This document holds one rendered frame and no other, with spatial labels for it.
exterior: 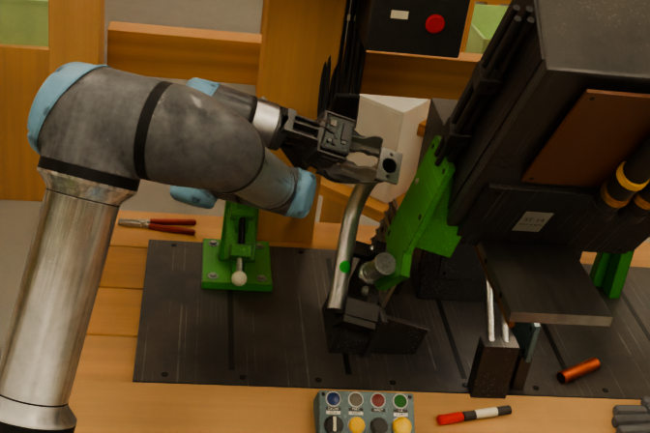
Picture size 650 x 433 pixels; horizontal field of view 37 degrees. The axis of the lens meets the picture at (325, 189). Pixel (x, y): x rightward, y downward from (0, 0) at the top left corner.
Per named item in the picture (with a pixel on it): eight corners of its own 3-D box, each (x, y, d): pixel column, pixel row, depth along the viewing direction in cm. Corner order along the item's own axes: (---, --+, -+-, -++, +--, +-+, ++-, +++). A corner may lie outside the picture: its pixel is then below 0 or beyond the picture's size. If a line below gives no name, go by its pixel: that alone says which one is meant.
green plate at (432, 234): (439, 286, 160) (496, 182, 151) (394, 272, 158) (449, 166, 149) (426, 248, 170) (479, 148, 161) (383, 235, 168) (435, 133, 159)
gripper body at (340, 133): (350, 163, 151) (279, 140, 148) (332, 177, 159) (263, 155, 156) (360, 119, 154) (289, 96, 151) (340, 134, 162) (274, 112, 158)
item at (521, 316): (607, 332, 146) (613, 316, 145) (506, 328, 144) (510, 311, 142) (534, 203, 180) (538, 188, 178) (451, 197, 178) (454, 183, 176)
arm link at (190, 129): (258, 94, 103) (324, 164, 151) (163, 72, 105) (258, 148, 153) (230, 198, 102) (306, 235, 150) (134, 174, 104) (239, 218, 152)
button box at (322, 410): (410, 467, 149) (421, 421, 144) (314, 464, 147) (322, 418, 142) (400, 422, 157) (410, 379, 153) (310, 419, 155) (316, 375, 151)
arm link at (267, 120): (238, 147, 155) (249, 101, 158) (264, 156, 156) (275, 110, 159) (251, 133, 148) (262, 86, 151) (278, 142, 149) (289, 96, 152)
